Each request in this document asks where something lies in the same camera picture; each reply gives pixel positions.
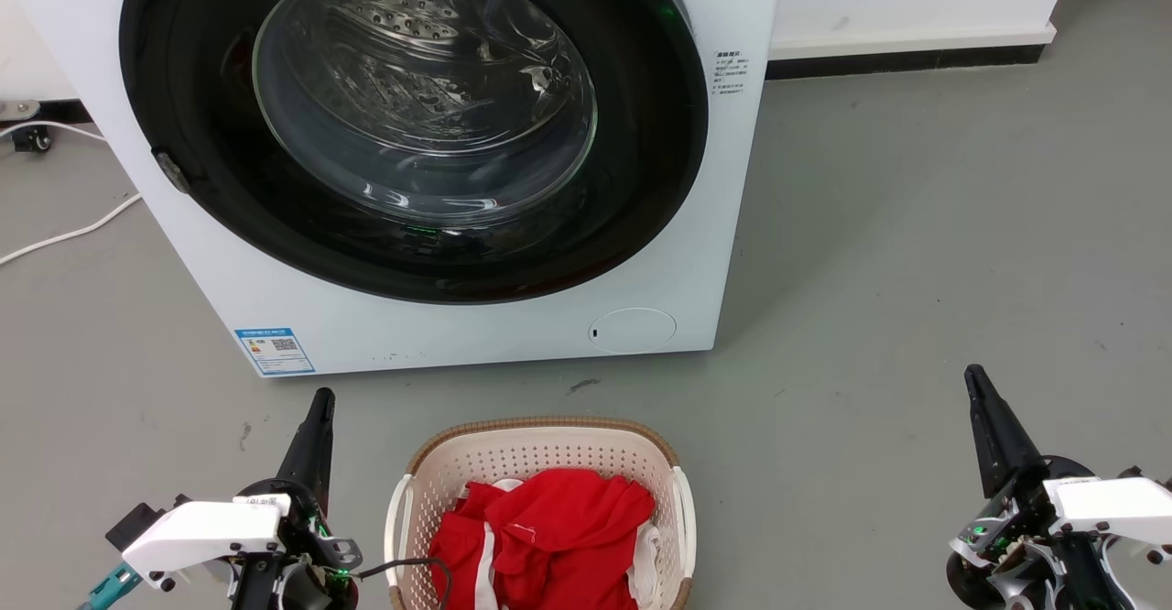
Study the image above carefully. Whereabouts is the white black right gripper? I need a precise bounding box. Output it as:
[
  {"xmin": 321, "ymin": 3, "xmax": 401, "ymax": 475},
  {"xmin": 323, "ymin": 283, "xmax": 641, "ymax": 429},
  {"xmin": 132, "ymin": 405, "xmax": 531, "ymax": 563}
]
[{"xmin": 946, "ymin": 364, "xmax": 1172, "ymax": 610}]

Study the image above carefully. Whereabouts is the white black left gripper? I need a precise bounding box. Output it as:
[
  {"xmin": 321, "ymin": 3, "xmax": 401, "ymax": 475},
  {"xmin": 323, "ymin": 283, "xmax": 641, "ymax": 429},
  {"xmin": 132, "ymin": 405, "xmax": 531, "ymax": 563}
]
[{"xmin": 122, "ymin": 387, "xmax": 364, "ymax": 610}]

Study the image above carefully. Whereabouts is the cream plastic laundry basket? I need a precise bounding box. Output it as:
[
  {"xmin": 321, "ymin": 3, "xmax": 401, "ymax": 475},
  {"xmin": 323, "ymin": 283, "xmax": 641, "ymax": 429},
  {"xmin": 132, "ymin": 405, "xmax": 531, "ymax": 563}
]
[{"xmin": 385, "ymin": 416, "xmax": 698, "ymax": 610}]

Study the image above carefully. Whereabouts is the blue energy label sticker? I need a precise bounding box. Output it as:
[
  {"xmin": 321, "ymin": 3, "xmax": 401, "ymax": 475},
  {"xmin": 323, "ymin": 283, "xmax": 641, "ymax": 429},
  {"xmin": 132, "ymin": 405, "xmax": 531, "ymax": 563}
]
[{"xmin": 234, "ymin": 327, "xmax": 316, "ymax": 377}]

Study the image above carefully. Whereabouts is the white front-load washing machine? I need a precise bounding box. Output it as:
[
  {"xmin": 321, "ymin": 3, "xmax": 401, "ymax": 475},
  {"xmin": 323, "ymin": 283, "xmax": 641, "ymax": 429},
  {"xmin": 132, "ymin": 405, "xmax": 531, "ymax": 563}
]
[{"xmin": 0, "ymin": 0, "xmax": 787, "ymax": 379}]

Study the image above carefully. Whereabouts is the teal plastic connector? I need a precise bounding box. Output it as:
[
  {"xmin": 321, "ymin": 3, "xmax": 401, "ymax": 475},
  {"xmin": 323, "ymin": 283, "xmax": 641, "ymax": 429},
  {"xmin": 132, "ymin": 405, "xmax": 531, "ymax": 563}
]
[{"xmin": 77, "ymin": 562, "xmax": 144, "ymax": 610}]

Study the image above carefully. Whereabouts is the red garment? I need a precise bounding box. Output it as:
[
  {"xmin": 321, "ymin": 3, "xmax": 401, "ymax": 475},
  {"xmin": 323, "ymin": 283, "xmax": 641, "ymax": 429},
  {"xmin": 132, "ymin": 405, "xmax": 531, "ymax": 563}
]
[{"xmin": 429, "ymin": 469, "xmax": 657, "ymax": 610}]

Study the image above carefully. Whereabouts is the round white filter cover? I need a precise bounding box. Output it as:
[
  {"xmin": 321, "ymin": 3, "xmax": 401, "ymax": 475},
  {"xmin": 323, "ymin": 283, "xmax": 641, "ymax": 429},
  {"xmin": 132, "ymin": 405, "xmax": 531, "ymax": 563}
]
[{"xmin": 588, "ymin": 308, "xmax": 678, "ymax": 354}]

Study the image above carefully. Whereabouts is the white garment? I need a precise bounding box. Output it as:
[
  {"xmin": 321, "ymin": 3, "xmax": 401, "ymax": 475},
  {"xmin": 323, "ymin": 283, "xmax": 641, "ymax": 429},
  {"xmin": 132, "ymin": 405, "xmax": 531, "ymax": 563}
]
[{"xmin": 626, "ymin": 518, "xmax": 667, "ymax": 607}]

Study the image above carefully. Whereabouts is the black baseboard strip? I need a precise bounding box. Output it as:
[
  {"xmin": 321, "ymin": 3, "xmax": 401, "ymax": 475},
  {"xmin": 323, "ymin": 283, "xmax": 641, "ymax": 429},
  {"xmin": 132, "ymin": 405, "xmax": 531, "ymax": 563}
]
[{"xmin": 766, "ymin": 43, "xmax": 1046, "ymax": 81}]

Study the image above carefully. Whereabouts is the steel washer drum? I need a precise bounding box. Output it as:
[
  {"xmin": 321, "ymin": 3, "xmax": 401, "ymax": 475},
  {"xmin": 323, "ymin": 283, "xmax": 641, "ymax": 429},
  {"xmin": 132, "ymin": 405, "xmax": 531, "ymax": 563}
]
[{"xmin": 254, "ymin": 0, "xmax": 598, "ymax": 226}]

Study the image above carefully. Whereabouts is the round black glass washer door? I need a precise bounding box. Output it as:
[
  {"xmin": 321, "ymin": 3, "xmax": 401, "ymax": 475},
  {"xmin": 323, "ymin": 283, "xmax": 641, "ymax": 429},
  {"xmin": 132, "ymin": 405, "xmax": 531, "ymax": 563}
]
[{"xmin": 119, "ymin": 0, "xmax": 711, "ymax": 305}]

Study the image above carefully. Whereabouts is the white text sticker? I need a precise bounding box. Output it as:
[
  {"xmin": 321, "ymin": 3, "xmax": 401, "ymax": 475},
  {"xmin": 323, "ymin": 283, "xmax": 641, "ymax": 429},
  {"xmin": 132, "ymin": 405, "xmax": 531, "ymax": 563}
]
[{"xmin": 712, "ymin": 49, "xmax": 748, "ymax": 98}]

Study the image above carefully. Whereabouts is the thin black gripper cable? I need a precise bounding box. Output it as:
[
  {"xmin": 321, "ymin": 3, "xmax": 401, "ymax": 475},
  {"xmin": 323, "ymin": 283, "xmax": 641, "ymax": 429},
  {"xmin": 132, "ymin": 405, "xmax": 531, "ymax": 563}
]
[{"xmin": 353, "ymin": 556, "xmax": 455, "ymax": 610}]

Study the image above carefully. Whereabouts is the white power cable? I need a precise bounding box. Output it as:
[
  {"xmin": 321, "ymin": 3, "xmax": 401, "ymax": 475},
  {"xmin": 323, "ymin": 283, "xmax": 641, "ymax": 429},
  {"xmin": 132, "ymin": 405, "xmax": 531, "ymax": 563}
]
[{"xmin": 0, "ymin": 193, "xmax": 144, "ymax": 267}]

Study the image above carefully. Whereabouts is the thin white cable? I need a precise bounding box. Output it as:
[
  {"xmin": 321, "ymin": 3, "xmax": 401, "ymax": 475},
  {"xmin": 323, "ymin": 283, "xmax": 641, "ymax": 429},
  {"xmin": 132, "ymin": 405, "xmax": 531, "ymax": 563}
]
[{"xmin": 0, "ymin": 120, "xmax": 107, "ymax": 144}]

